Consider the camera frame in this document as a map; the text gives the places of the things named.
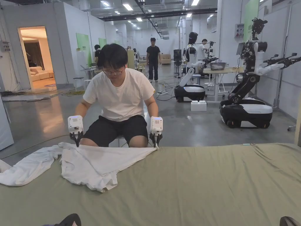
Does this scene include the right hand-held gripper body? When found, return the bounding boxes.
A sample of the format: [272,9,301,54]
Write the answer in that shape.
[68,115,84,137]

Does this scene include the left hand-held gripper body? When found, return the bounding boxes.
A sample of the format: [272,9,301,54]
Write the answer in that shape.
[150,116,163,135]

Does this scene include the white garment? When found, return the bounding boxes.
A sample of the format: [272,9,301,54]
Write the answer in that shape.
[0,142,159,193]

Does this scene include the person's right forearm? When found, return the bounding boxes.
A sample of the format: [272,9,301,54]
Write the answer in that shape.
[75,99,91,118]

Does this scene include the person's left forearm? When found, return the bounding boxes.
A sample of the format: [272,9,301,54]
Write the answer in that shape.
[145,98,160,118]

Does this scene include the person's legs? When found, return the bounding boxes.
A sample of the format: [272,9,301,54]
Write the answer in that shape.
[80,115,149,148]

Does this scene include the round white stool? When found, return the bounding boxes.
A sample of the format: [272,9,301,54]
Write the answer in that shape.
[73,77,93,90]

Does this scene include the person's body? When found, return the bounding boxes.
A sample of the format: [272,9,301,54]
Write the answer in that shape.
[83,43,155,122]

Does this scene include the white box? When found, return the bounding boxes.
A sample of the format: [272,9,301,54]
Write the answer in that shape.
[190,100,208,112]

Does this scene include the white humanoid robot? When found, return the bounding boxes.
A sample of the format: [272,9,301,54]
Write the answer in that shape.
[174,32,220,103]

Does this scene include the cream sofa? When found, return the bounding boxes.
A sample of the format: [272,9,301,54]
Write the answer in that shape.
[29,66,55,82]

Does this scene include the bed with green sheet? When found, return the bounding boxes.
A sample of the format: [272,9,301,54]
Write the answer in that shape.
[0,142,301,226]

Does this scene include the black equipment rack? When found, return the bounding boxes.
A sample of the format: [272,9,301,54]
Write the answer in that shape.
[173,49,183,77]

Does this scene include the white cabinet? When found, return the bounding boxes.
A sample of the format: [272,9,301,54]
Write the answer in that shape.
[0,94,15,151]

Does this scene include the table with metal basin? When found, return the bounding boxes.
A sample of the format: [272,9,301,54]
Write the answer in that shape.
[203,62,245,102]

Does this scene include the black and white robot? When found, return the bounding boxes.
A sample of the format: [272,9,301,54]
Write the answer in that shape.
[219,17,301,129]

